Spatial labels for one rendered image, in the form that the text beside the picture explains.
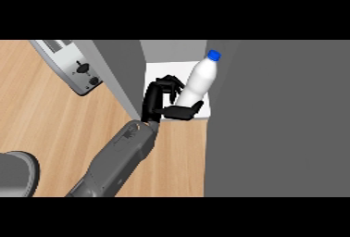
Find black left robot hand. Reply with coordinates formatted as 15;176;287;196
139;74;206;124

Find white bottle with blue cap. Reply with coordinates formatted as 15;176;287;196
175;49;223;108

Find grey cabinet with white shelf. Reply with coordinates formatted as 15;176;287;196
73;39;213;122

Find dark grey cabinet door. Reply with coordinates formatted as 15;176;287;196
203;39;350;198

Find grey toaster with black knobs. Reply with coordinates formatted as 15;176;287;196
28;39;104;97

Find dark grey round object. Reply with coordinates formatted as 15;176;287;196
0;150;43;198

